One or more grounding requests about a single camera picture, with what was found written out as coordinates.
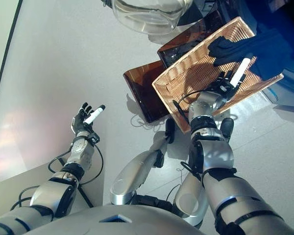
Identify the wicker laundry basket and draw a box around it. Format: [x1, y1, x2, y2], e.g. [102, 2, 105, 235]
[151, 16, 284, 135]

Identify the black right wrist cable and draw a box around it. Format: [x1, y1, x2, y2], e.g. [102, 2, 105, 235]
[172, 90, 203, 120]

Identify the thin grey floor cable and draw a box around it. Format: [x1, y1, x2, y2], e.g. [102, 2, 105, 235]
[130, 115, 162, 132]

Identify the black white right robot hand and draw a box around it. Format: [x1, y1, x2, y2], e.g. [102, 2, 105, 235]
[210, 57, 251, 103]

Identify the silver robot leg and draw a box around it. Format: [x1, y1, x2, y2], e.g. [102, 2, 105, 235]
[173, 117, 235, 226]
[110, 119, 176, 205]

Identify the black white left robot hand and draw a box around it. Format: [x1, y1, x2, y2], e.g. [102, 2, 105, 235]
[72, 102, 106, 137]

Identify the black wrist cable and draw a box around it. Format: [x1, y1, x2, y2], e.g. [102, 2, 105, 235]
[172, 90, 203, 120]
[11, 144, 104, 211]

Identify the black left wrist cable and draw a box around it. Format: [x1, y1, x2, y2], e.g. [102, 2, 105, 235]
[11, 144, 104, 211]

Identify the grey robot torso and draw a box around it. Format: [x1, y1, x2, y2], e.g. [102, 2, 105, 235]
[22, 204, 204, 235]

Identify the silver left robot leg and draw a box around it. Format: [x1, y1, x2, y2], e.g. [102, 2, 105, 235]
[110, 119, 176, 205]

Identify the silver right robot leg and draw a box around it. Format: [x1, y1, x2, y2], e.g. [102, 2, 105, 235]
[173, 117, 235, 226]

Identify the round washing machine door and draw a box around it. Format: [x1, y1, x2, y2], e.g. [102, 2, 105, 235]
[101, 0, 204, 35]

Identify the grey drum washing machine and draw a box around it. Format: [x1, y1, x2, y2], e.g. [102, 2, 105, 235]
[203, 0, 294, 107]

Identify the brown acrylic stool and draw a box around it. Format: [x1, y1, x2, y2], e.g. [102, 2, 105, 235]
[123, 9, 226, 124]

